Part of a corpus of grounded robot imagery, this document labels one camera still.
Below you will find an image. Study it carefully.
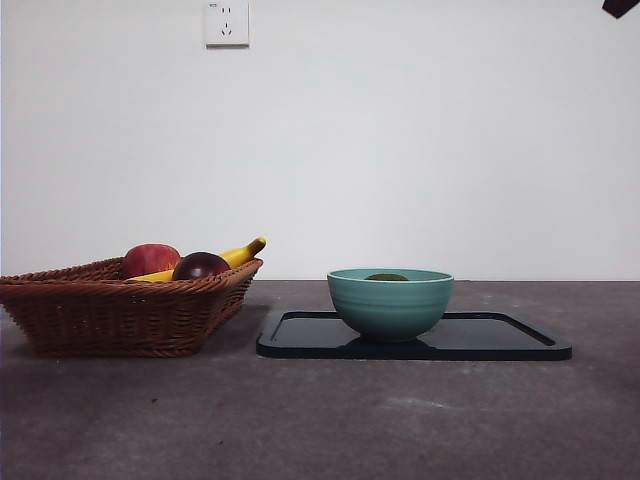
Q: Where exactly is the teal ribbed bowl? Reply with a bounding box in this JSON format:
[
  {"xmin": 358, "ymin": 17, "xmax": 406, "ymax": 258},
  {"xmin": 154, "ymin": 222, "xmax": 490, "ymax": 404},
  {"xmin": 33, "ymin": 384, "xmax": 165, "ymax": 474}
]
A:
[{"xmin": 326, "ymin": 268, "xmax": 455, "ymax": 344}]

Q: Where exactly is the black rectangular tray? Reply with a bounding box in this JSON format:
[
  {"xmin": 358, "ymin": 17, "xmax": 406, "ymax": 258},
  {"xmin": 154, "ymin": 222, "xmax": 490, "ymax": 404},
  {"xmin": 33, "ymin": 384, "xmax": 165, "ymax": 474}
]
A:
[{"xmin": 255, "ymin": 310, "xmax": 574, "ymax": 362}]

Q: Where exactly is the yellow banana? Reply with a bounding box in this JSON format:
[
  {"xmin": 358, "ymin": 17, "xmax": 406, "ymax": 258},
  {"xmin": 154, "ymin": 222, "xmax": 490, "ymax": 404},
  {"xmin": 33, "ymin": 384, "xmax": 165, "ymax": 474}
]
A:
[{"xmin": 127, "ymin": 236, "xmax": 267, "ymax": 282}]

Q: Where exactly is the dark purple round fruit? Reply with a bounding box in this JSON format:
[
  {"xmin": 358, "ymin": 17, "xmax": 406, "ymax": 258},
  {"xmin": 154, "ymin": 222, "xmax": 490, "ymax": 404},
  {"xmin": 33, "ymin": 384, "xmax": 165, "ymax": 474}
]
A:
[{"xmin": 172, "ymin": 251, "xmax": 232, "ymax": 281}]

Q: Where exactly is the red apple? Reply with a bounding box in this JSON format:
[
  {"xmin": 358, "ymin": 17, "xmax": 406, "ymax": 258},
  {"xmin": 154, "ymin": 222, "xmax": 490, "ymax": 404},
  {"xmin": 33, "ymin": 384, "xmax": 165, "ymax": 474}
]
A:
[{"xmin": 119, "ymin": 243, "xmax": 182, "ymax": 280}]

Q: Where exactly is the brown wicker basket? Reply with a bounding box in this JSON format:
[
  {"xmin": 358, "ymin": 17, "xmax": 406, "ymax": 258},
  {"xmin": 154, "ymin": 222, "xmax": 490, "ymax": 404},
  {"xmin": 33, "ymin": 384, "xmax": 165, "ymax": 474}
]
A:
[{"xmin": 0, "ymin": 257, "xmax": 265, "ymax": 359}]

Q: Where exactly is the white wall socket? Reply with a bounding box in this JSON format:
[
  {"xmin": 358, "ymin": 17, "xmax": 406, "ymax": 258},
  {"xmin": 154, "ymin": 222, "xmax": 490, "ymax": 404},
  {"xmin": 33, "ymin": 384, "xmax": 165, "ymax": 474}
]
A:
[{"xmin": 204, "ymin": 0, "xmax": 251, "ymax": 50}]

